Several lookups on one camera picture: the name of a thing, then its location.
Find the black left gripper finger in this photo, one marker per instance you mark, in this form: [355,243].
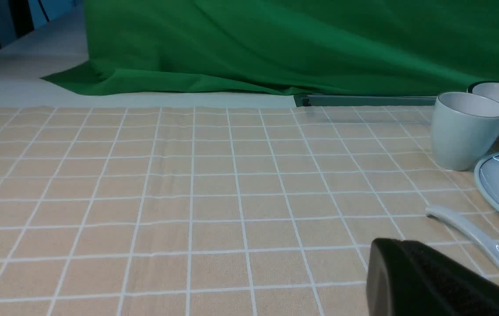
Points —
[409,278]

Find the pale green ceramic spoon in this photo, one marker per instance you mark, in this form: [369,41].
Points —
[466,227]

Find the pale green ceramic cup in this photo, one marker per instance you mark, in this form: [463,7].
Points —
[464,126]

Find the green backdrop cloth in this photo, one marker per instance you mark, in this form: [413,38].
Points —
[286,47]

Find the beige checkered tablecloth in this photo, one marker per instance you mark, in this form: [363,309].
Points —
[208,211]

